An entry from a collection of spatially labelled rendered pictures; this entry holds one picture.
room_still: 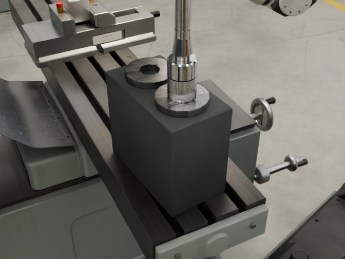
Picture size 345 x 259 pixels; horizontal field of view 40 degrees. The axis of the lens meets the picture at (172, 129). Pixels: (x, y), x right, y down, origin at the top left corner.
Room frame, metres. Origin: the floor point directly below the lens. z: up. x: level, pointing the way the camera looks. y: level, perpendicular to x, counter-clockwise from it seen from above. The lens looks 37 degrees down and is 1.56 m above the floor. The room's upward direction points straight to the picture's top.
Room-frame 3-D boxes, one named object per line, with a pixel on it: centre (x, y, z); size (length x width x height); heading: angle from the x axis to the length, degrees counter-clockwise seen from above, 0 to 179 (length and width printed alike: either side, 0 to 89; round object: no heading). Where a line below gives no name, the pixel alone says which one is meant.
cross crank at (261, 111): (1.28, -0.27, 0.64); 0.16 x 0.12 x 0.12; 117
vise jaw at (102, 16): (1.24, 0.21, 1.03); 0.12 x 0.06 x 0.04; 28
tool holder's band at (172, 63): (0.65, -0.02, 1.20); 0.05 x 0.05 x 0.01
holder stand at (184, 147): (0.69, 0.01, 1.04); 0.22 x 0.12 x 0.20; 34
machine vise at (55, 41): (1.23, 0.23, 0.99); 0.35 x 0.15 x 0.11; 118
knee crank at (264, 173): (1.17, -0.36, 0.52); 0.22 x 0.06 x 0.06; 117
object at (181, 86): (0.65, -0.02, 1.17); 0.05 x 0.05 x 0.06
